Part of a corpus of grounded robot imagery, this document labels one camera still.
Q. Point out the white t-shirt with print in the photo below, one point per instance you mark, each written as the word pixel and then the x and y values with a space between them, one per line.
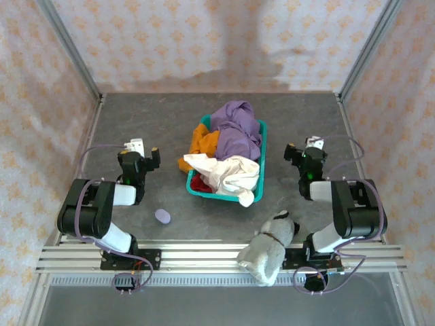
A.
pixel 234 173

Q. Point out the teal plastic basket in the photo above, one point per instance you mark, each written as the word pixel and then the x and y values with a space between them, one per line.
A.
pixel 217 198

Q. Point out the orange t-shirt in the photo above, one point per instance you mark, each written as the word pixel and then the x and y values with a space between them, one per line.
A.
pixel 204 142

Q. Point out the red t-shirt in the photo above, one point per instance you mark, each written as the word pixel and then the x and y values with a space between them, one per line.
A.
pixel 200 185

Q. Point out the small purple oval object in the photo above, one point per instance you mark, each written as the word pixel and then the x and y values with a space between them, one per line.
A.
pixel 163 216

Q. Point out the purple t-shirt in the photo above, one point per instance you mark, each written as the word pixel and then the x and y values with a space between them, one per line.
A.
pixel 234 136

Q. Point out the grey plush toy animal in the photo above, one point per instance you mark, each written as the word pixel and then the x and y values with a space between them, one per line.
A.
pixel 268 251

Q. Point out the grey metal panel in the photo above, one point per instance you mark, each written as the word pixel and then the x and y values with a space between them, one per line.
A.
pixel 217 305

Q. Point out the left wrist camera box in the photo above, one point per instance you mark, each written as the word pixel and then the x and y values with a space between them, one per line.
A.
pixel 136 146

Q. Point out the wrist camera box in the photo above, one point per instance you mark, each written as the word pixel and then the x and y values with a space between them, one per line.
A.
pixel 314 143
pixel 136 146

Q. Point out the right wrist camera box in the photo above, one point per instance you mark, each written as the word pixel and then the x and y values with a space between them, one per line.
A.
pixel 314 143

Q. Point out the aluminium table side rail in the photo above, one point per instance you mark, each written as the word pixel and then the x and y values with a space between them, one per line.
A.
pixel 344 119
pixel 90 136

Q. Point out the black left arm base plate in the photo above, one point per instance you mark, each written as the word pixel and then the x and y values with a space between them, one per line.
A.
pixel 149 259

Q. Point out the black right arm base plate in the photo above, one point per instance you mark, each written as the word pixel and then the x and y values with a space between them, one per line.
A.
pixel 292 261

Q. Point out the aluminium mounting rail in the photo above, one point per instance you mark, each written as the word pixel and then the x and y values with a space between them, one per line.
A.
pixel 204 258

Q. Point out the aluminium frame post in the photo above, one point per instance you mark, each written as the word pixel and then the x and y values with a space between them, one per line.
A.
pixel 72 51
pixel 368 51

